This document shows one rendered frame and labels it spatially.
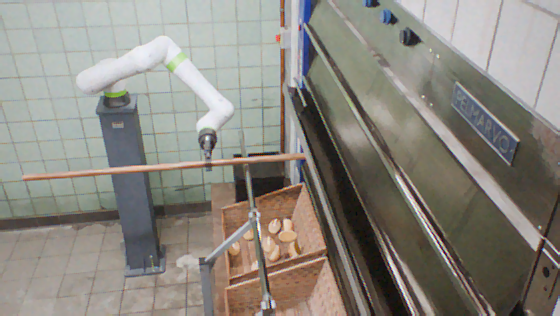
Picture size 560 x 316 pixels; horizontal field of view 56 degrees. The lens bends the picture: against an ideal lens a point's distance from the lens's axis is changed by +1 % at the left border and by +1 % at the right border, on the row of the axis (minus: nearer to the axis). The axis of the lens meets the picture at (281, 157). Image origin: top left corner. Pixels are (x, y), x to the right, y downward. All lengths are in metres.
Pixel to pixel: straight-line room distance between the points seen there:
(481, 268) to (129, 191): 2.51
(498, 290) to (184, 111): 2.89
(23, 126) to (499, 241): 3.29
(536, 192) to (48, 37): 3.07
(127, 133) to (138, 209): 0.53
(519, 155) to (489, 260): 0.22
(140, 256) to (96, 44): 1.38
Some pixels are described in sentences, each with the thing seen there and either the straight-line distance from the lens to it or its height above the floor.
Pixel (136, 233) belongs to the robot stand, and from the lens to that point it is 3.46.
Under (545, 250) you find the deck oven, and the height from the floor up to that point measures 1.92.
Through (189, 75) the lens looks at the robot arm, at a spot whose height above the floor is 1.47.
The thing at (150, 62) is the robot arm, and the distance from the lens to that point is 2.55.
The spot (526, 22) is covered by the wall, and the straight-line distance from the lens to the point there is 0.92.
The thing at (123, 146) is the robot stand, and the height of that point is 0.97.
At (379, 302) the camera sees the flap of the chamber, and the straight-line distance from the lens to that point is 1.45.
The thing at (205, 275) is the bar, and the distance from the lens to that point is 2.28.
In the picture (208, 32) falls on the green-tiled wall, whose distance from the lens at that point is 3.43.
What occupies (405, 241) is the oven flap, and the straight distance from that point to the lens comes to 1.47.
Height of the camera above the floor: 2.46
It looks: 32 degrees down
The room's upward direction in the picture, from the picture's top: straight up
